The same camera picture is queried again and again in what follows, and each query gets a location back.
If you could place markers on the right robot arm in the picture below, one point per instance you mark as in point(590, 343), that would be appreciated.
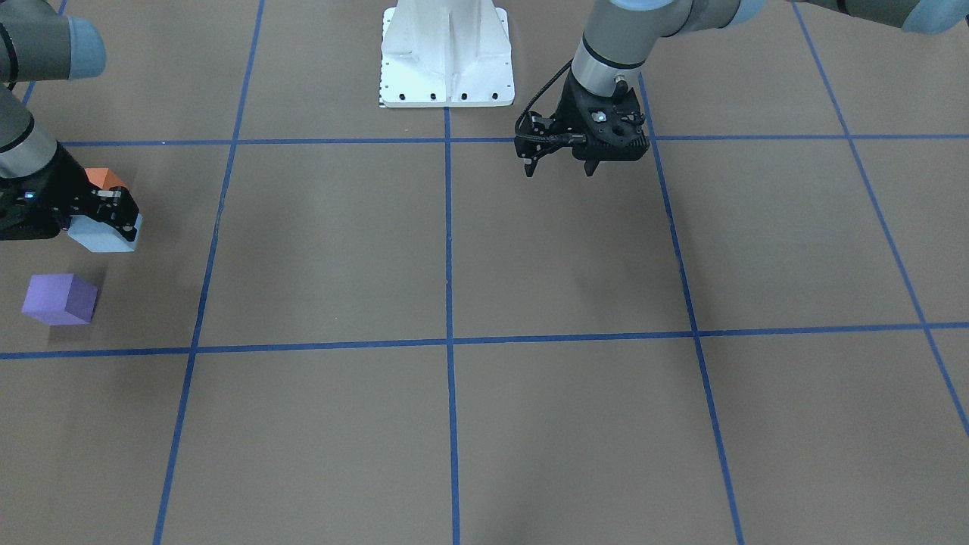
point(39, 45)

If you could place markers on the purple foam block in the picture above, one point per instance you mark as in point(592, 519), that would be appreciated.
point(63, 299)

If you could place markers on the orange foam block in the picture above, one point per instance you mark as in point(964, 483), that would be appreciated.
point(104, 179)

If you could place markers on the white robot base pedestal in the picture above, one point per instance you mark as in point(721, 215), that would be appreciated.
point(446, 54)

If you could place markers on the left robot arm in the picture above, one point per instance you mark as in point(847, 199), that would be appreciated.
point(620, 35)

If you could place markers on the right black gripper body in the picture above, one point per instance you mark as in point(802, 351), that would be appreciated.
point(66, 194)

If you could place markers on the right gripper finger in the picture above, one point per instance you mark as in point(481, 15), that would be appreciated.
point(117, 208)

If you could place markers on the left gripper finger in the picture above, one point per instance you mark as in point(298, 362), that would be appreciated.
point(530, 165)
point(591, 166)

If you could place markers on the light blue foam block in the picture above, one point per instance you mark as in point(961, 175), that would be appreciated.
point(98, 237)

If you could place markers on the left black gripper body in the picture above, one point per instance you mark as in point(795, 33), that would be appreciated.
point(566, 115)

